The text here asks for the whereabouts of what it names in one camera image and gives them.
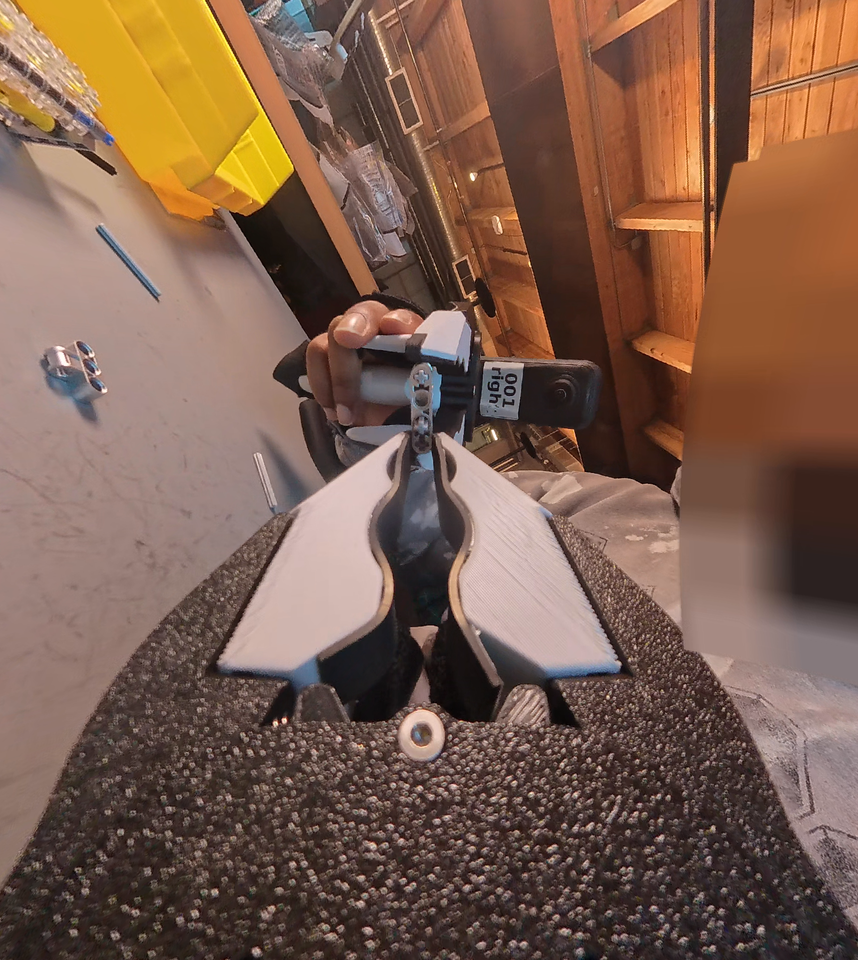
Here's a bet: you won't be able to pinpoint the silver ventilation duct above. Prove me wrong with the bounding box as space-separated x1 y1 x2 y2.
365 11 490 309

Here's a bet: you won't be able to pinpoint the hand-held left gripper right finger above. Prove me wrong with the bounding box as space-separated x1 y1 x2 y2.
435 435 622 687

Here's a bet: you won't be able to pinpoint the grey double cross-hole connector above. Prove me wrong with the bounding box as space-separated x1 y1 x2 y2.
408 362 442 455

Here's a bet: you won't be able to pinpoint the grey three-hole beam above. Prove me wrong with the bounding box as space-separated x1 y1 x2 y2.
44 339 109 397

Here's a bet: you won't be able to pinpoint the light wooden beam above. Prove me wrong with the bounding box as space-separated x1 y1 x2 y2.
207 0 377 294

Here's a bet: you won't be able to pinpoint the person's right hand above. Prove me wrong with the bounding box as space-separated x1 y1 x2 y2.
273 294 427 426

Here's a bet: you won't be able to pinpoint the hanging clear plastic bags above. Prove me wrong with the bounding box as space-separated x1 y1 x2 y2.
249 0 430 264

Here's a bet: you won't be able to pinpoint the person's grey patterned clothing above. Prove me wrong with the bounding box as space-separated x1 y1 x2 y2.
500 466 858 960

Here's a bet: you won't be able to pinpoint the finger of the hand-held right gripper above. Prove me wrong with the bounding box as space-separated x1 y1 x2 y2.
406 309 476 367

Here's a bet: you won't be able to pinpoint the short grey axle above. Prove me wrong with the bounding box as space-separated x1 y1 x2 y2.
252 452 280 517

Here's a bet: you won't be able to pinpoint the yellow plastic bin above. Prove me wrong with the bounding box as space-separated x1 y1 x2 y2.
15 0 261 220
207 127 296 219

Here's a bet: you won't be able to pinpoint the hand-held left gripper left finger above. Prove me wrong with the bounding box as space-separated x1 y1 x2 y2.
215 433 409 689

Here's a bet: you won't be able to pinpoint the clear brick gearbox model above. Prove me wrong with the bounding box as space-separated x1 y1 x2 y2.
0 0 118 175

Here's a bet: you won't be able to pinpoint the long grey axle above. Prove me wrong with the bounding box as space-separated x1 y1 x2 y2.
95 222 163 301

